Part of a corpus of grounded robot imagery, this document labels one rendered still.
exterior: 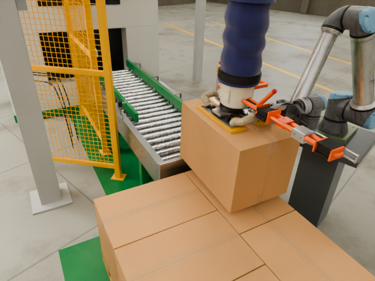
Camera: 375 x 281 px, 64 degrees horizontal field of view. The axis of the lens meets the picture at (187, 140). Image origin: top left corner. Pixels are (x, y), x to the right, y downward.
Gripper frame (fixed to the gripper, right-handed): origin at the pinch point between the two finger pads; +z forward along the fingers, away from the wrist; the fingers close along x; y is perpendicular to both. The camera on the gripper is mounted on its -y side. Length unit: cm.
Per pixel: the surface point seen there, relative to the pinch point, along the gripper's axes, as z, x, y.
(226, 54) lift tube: 11.0, 23.1, 26.4
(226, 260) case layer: 35, -59, -22
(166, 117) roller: -6, -59, 129
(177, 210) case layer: 40, -59, 17
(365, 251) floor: -89, -111, -29
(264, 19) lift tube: -0.7, 40.3, 16.5
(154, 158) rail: 33, -53, 64
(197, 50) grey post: -160, -57, 335
